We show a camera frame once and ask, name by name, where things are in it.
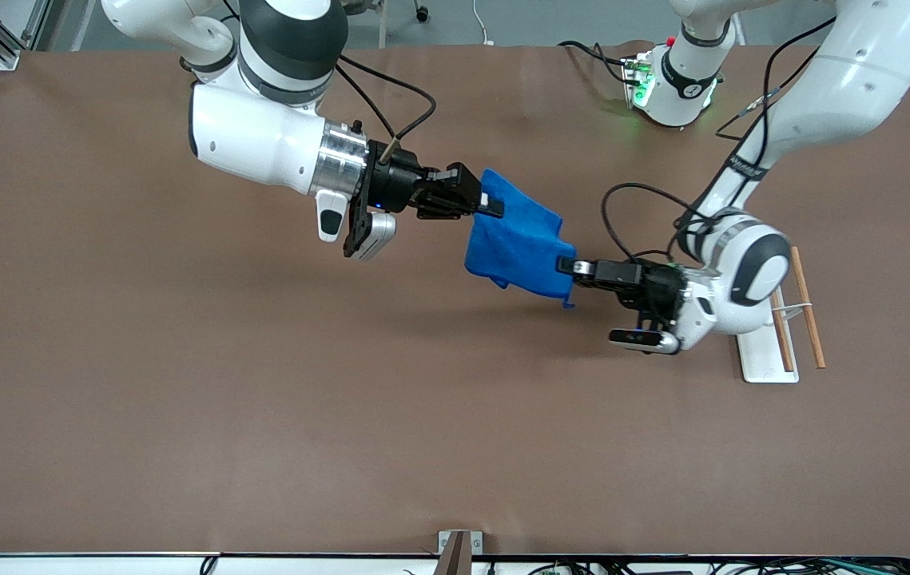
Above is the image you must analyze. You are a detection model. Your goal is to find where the black cable with grey plug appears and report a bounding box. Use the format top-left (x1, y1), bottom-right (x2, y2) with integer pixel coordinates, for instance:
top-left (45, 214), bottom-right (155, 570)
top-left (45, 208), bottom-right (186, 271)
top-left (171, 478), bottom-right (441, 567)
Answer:
top-left (714, 16), bottom-right (839, 143)

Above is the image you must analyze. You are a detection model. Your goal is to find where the chair base with wheel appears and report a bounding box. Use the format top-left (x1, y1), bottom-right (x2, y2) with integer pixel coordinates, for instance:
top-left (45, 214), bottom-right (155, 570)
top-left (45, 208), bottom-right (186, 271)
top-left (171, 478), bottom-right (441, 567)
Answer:
top-left (343, 0), bottom-right (430, 49)

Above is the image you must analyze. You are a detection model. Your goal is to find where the white floor cable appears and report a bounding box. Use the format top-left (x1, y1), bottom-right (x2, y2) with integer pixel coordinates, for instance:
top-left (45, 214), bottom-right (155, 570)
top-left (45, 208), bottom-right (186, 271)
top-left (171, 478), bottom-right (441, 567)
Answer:
top-left (472, 0), bottom-right (495, 46)

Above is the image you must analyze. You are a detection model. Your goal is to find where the blue towel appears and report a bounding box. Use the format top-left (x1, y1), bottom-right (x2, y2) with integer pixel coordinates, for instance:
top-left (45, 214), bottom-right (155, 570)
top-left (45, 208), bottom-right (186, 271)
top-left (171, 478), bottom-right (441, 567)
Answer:
top-left (464, 169), bottom-right (579, 310)

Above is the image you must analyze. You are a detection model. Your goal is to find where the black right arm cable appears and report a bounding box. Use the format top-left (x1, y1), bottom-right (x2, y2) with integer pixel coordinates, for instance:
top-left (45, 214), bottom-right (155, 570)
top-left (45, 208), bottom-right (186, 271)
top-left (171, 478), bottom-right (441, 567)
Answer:
top-left (335, 54), bottom-right (436, 161)

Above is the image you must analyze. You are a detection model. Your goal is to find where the white wire rack bracket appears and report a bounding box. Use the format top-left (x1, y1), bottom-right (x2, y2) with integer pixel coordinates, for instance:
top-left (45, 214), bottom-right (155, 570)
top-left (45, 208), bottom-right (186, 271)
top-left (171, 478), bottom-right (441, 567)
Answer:
top-left (772, 287), bottom-right (813, 322)

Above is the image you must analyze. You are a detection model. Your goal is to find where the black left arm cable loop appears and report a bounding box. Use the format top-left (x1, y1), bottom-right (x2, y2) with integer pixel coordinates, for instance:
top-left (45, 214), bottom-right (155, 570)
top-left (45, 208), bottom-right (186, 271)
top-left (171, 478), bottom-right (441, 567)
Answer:
top-left (601, 183), bottom-right (713, 264)

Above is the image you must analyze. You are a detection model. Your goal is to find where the black left arm base cable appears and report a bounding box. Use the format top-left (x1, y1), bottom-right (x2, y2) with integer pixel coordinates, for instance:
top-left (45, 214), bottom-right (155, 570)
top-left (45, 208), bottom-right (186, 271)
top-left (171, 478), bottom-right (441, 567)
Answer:
top-left (557, 40), bottom-right (641, 85)

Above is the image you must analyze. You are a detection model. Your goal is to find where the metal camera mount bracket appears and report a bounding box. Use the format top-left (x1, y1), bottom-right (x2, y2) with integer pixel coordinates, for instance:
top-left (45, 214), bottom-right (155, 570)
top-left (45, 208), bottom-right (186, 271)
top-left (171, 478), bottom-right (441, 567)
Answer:
top-left (438, 530), bottom-right (483, 575)

